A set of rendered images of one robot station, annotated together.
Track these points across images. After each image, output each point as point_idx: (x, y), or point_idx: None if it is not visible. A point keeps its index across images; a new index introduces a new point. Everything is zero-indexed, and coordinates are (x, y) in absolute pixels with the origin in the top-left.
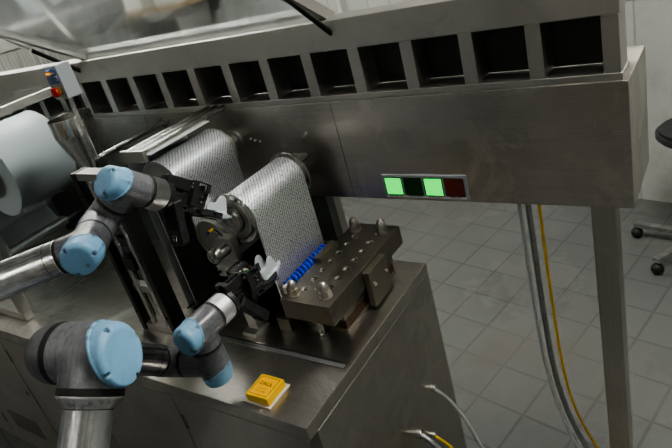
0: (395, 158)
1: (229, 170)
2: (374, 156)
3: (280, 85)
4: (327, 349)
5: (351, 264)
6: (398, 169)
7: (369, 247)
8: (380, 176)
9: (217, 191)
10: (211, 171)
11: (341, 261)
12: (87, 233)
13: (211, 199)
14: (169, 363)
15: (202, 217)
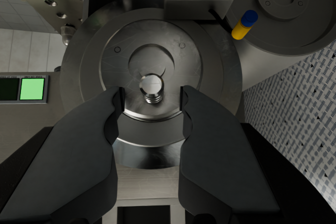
0: (21, 123)
1: (256, 128)
2: (49, 125)
3: (169, 216)
4: None
5: None
6: (22, 109)
7: (49, 8)
8: (49, 100)
9: (277, 104)
10: (279, 149)
11: None
12: None
13: (289, 93)
14: None
15: (200, 130)
